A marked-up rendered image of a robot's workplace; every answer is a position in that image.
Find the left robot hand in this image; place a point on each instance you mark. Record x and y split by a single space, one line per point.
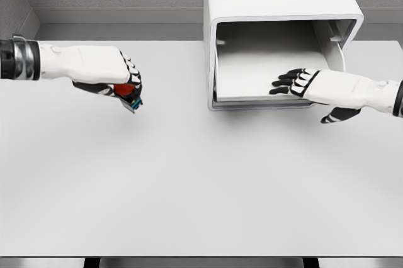
100 66

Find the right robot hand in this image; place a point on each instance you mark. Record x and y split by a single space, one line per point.
327 89

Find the red load switch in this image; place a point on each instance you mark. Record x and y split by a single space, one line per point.
126 92

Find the white cabinet drawer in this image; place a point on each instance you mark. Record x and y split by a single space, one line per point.
267 70

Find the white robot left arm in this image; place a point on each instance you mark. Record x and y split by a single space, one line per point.
28 59

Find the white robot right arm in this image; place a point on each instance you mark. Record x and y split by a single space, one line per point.
378 94

